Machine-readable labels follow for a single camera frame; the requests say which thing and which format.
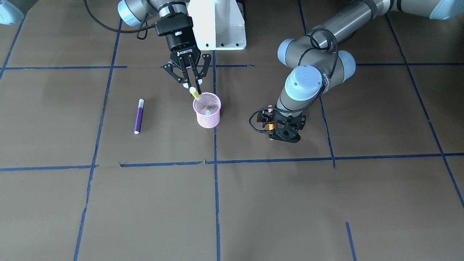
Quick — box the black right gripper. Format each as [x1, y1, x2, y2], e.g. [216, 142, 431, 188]
[156, 13, 212, 95]

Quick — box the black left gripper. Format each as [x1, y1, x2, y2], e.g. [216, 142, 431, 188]
[271, 109, 292, 138]

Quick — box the orange marker pen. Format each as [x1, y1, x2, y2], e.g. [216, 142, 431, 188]
[268, 105, 275, 132]

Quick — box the yellow marker pen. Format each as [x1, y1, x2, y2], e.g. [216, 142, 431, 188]
[189, 86, 202, 101]

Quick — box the purple marker pen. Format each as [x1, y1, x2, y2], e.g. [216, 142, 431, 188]
[133, 99, 144, 135]

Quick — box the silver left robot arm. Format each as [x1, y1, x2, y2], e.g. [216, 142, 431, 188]
[257, 0, 463, 143]

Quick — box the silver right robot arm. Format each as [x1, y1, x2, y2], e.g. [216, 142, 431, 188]
[83, 0, 212, 99]

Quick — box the pink mesh pen holder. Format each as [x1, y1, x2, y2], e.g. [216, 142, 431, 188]
[193, 92, 221, 128]

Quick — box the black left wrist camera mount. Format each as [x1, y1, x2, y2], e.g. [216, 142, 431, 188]
[255, 106, 306, 143]

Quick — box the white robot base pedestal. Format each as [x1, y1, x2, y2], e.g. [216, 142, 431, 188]
[187, 0, 247, 51]

